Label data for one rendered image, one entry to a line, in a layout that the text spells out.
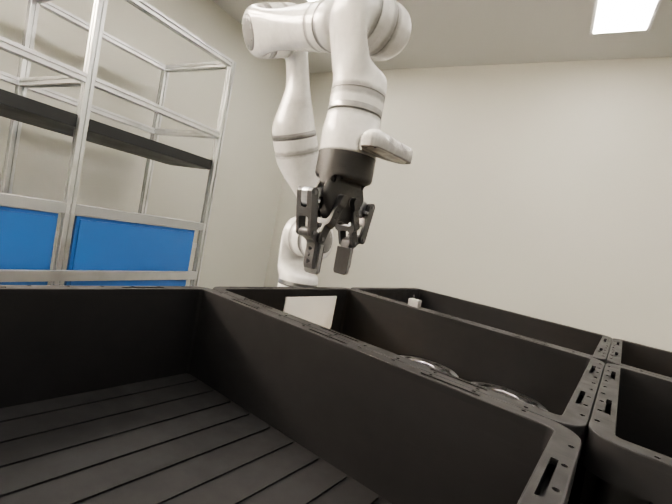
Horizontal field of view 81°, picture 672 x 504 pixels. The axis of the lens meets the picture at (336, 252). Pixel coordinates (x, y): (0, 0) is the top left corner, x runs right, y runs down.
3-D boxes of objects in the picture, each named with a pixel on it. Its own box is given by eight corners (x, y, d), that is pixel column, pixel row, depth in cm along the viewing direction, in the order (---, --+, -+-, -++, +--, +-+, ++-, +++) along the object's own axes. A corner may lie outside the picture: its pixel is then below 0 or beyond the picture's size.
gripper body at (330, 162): (345, 157, 56) (333, 222, 57) (305, 141, 50) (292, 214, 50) (389, 159, 52) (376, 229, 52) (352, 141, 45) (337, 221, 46)
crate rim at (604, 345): (344, 299, 72) (346, 287, 72) (414, 297, 96) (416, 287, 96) (601, 379, 48) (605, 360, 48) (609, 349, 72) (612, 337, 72)
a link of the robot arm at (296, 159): (294, 140, 75) (263, 141, 81) (314, 267, 86) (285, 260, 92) (326, 133, 82) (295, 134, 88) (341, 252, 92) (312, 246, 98)
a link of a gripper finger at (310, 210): (302, 185, 47) (305, 232, 49) (292, 186, 46) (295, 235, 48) (319, 186, 46) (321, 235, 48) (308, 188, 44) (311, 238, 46)
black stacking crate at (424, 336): (191, 380, 49) (207, 291, 48) (334, 350, 72) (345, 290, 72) (542, 611, 25) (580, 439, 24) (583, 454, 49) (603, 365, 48)
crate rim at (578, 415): (203, 305, 48) (206, 286, 48) (343, 299, 72) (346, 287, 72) (577, 469, 24) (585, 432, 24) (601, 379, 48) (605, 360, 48)
